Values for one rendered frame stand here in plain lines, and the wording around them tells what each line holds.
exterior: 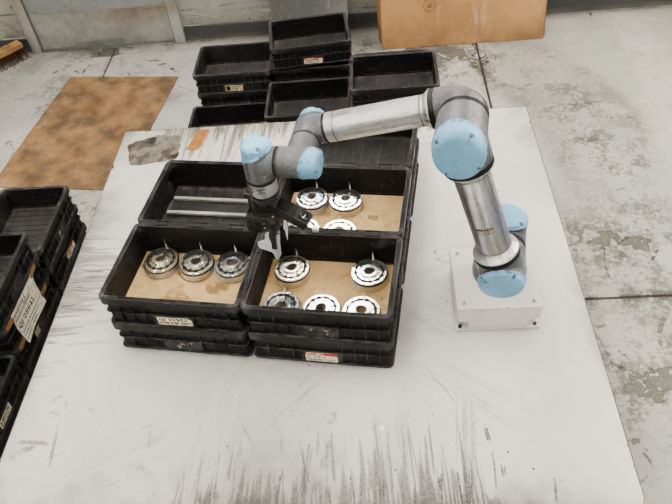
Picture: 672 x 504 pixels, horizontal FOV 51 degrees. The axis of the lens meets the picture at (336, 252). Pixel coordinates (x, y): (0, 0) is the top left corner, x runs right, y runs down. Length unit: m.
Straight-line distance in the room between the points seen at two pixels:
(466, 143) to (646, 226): 2.07
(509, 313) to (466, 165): 0.60
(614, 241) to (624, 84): 1.29
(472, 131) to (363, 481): 0.87
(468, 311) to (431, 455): 0.41
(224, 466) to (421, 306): 0.72
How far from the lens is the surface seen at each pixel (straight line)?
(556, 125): 4.00
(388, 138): 2.48
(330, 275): 2.01
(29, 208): 3.34
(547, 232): 2.33
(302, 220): 1.78
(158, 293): 2.09
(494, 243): 1.72
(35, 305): 2.90
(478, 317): 1.99
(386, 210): 2.19
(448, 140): 1.50
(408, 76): 3.44
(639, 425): 2.79
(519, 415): 1.90
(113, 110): 4.53
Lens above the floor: 2.30
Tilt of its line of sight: 45 degrees down
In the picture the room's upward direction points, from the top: 7 degrees counter-clockwise
